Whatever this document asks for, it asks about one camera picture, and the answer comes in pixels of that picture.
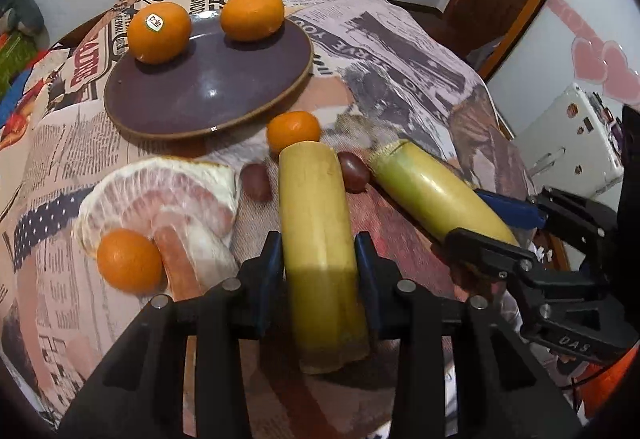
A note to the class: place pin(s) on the peeled pink pomelo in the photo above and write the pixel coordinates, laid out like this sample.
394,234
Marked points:
175,204

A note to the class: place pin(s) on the pink heart wall sticker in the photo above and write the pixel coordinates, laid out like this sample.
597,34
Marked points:
600,59

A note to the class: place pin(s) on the small tangerine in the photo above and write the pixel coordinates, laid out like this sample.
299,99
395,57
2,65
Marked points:
130,261
294,131

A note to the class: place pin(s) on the grey plush toy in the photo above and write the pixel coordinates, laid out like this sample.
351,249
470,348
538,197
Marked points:
22,9

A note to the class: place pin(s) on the dark red grape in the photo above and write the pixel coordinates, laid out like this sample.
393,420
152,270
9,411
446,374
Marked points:
256,181
354,171

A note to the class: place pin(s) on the colourful printed cloth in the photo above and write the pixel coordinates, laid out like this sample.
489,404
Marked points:
20,84

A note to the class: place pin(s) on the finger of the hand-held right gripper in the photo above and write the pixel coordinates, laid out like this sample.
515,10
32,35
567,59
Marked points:
480,251
510,209

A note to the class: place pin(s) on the white appliance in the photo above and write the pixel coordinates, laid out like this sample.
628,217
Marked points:
570,144

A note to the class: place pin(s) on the purple ceramic plate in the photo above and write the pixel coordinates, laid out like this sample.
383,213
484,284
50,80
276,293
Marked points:
210,84

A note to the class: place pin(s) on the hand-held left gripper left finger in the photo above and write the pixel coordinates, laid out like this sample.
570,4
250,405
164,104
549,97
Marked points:
272,269

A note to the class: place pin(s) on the newspaper print tablecloth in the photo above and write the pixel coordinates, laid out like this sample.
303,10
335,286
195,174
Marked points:
410,59

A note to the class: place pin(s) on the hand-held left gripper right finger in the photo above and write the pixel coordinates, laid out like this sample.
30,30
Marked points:
365,269

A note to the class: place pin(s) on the large orange with sticker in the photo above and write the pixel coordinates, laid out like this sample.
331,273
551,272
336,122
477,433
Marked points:
160,36

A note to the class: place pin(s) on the large plain orange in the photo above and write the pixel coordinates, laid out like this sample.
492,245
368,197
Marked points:
252,14

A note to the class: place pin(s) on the orange red cloth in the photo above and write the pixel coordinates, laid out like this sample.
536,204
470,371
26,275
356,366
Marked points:
607,376

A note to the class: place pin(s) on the greenish yellow banana half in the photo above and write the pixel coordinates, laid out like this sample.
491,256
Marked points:
440,191

